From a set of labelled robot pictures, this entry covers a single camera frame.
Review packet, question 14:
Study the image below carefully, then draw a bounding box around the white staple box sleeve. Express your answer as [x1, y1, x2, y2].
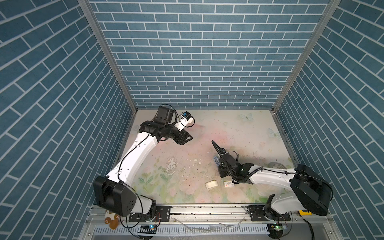
[224, 181, 235, 188]

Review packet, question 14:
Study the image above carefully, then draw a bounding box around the staple box tray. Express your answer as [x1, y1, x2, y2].
[205, 180, 218, 189]

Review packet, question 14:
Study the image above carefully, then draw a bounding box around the light blue stapler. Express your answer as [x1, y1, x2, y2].
[213, 156, 220, 166]

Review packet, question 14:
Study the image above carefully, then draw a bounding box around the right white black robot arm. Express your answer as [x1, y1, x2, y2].
[212, 141, 334, 221]

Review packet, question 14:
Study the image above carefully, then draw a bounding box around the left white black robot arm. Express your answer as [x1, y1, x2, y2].
[93, 105, 194, 221]

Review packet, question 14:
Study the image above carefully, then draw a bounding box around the clear tape roll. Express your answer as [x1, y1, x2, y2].
[268, 162, 287, 169]

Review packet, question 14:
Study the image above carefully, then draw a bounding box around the yellow tape measure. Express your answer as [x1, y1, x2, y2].
[298, 210, 312, 216]

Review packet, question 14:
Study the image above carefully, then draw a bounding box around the brown white plush toy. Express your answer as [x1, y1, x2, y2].
[104, 210, 120, 230]

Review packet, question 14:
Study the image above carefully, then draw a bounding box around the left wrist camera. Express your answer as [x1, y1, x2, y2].
[175, 112, 195, 132]

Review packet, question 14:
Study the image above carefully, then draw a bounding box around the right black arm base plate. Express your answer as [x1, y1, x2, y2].
[246, 205, 292, 223]

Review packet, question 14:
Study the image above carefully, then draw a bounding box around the white perforated cable duct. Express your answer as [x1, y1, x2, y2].
[93, 224, 270, 237]

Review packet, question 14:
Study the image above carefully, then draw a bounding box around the aluminium front rail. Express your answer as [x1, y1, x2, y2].
[79, 204, 342, 240]

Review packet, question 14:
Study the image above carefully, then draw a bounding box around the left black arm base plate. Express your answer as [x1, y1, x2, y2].
[129, 206, 171, 223]

